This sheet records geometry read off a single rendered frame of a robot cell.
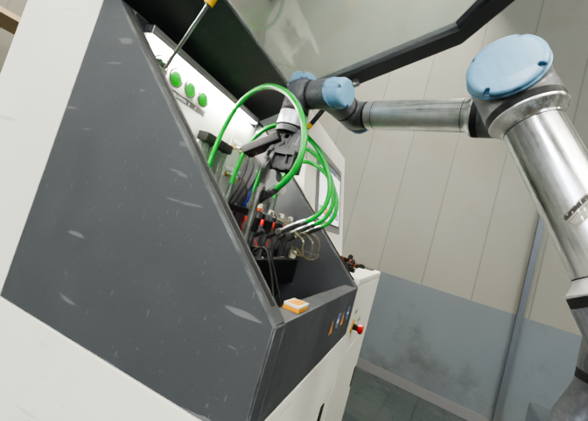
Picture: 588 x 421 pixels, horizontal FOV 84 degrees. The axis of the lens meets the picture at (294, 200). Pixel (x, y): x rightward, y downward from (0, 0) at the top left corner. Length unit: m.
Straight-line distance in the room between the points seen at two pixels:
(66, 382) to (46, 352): 0.07
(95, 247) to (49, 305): 0.15
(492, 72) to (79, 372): 0.84
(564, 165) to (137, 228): 0.66
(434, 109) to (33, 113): 0.89
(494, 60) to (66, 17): 0.88
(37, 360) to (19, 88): 0.59
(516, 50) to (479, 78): 0.06
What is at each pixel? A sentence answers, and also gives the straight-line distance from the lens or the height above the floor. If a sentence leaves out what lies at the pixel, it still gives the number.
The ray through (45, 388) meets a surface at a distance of 0.78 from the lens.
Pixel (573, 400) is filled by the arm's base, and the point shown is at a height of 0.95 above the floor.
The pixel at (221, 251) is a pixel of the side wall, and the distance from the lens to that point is 0.51.
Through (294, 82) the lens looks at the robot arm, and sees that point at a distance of 0.91.
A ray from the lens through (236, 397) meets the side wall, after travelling 0.52.
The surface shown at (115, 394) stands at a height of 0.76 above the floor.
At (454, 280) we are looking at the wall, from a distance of 3.19.
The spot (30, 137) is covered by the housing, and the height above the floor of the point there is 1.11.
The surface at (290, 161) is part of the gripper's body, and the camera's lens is 0.84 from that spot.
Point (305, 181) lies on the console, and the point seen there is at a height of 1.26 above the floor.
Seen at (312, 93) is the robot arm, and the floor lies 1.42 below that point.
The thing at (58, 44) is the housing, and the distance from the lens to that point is 0.96.
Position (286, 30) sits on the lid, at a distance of 1.04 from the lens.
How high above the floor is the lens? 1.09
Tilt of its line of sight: 4 degrees up
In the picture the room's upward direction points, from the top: 16 degrees clockwise
